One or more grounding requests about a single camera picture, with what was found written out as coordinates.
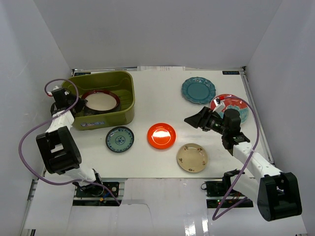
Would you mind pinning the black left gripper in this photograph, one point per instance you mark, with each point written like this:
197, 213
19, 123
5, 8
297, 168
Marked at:
77, 103

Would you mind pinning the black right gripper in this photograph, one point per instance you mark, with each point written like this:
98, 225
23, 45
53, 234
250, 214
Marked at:
202, 119

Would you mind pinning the grey deer plate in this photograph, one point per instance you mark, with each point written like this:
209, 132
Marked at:
91, 112

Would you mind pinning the dark red rimmed cream plate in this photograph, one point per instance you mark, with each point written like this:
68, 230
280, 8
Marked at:
101, 101

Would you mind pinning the teal scalloped plate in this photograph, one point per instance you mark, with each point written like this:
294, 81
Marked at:
198, 90

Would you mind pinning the red and teal floral plate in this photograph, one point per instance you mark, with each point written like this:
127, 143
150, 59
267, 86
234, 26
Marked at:
232, 103

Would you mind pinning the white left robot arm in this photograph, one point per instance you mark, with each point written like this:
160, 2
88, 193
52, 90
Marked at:
58, 149

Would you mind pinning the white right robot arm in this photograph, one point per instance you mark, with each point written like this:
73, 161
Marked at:
275, 193

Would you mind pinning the olive green plastic bin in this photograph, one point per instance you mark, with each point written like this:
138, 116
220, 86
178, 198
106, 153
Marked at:
118, 82

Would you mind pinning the cream floral plate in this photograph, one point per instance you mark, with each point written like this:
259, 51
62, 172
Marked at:
192, 158

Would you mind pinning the orange glossy plate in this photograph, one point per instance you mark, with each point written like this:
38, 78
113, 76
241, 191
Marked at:
161, 136

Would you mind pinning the green blue patterned small plate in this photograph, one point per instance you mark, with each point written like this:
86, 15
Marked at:
119, 139

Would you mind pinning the white paper sheets at back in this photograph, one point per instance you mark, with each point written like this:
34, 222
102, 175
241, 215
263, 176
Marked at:
161, 68

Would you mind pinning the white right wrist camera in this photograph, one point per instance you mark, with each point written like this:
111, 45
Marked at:
219, 104

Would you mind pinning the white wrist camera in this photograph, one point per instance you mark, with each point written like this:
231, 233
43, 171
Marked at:
55, 89
219, 104

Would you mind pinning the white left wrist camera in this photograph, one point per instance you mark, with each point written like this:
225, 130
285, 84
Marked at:
55, 89

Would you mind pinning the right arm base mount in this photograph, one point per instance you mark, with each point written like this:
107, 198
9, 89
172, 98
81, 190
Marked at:
215, 191

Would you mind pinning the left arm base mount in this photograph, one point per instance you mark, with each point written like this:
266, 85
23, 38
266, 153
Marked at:
102, 198

